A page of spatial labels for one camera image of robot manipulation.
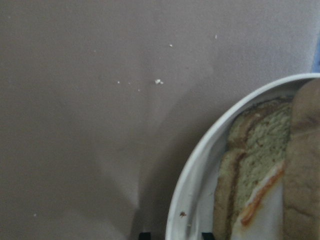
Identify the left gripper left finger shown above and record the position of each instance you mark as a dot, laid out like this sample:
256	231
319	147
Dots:
144	236

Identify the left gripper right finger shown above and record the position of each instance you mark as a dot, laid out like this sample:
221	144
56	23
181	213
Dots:
207	235

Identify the white round plate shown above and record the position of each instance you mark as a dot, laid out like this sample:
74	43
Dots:
191	211

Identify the bread slice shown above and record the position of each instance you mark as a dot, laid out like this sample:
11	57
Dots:
256	143
301	193

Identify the fried egg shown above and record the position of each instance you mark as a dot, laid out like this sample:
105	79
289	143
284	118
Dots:
262	215

